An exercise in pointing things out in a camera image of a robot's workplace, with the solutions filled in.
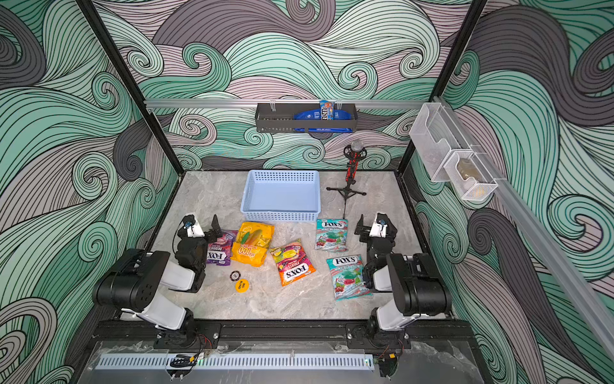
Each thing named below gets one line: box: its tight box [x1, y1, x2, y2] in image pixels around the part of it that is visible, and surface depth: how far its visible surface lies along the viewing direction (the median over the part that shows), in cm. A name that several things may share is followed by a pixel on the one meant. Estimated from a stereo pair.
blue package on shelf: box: [293, 108, 354, 133], surface depth 94 cm
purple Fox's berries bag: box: [206, 229, 239, 266], surface depth 92 cm
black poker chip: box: [229, 270, 242, 282], surface depth 87 cm
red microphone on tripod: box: [326, 140, 368, 220], surface depth 98 cm
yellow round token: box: [235, 278, 251, 294], surface depth 85 cm
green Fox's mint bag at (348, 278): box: [326, 254, 373, 301], surface depth 85 cm
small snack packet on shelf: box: [319, 99, 335, 121], surface depth 92 cm
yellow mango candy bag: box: [230, 221, 276, 268], surface depth 91 cm
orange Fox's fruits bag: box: [269, 238, 317, 287], surface depth 89 cm
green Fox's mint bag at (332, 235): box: [314, 218, 349, 253], surface depth 97 cm
